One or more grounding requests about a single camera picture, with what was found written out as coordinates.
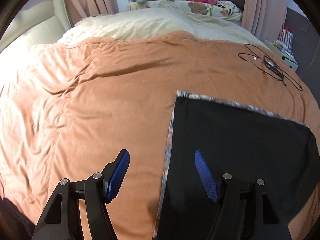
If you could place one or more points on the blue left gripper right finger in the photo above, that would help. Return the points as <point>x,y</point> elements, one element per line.
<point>209,182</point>

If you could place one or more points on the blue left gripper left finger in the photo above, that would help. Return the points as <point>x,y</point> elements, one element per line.
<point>114,174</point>

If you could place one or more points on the black pants with white logo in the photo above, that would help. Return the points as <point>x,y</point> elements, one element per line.
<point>232,169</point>

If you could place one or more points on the orange-brown bed blanket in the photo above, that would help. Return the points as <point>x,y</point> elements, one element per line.
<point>69,109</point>

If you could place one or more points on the bear-patterned folded cloth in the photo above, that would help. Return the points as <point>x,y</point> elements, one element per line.
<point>170,139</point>

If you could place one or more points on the white bedside drawer cabinet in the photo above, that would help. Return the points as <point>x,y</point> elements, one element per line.
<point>289,60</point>

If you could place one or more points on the cream white duvet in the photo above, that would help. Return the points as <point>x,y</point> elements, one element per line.
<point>148,23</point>

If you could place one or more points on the pink striped gift bag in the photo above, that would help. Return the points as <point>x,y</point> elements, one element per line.
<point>286,37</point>

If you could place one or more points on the cream padded headboard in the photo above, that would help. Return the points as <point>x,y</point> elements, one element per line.
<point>44,23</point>

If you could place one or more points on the teddy bear print pillow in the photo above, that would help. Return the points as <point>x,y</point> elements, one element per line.
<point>223,9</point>

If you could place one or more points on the pink curtain right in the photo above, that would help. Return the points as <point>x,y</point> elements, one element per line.
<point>264,18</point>

